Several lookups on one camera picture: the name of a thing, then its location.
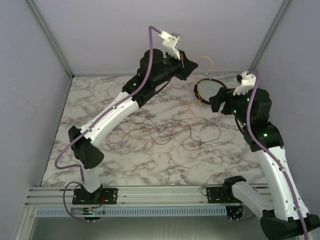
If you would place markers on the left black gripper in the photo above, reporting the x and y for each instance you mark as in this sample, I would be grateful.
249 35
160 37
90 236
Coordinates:
186 66

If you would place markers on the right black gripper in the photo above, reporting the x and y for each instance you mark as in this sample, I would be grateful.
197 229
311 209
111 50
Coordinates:
226 95

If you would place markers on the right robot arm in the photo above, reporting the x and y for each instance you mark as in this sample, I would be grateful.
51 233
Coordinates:
286 216

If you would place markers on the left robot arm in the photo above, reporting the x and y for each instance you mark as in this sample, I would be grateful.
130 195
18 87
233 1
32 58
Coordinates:
134 94

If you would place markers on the round brown-rimmed dish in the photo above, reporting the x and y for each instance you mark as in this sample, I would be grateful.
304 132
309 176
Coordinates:
206 88

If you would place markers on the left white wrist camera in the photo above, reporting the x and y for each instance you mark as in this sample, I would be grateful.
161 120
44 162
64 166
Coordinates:
171 43

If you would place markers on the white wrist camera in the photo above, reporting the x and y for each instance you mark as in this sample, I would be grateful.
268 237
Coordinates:
171 43
246 81

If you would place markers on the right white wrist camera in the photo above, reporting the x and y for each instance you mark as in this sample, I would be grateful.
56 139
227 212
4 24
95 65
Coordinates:
246 81

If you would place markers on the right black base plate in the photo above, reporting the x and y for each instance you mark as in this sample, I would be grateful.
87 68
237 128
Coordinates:
220 195

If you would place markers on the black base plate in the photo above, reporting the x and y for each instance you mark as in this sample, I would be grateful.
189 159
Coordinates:
104 195
220 195

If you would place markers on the right aluminium corner post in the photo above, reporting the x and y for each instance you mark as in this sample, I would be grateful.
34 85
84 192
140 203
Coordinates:
283 10

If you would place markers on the aluminium corner post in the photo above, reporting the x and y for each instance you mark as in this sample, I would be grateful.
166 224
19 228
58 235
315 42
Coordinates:
283 10
50 37

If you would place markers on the left aluminium corner post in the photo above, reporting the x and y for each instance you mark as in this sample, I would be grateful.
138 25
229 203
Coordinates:
50 37

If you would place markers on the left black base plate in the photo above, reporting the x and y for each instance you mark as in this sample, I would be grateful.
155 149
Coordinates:
104 195

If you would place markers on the grey slotted cable duct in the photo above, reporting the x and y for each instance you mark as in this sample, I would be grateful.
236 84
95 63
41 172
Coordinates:
157 211

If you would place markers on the aluminium front rail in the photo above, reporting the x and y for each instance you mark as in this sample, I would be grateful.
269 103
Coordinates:
127 196

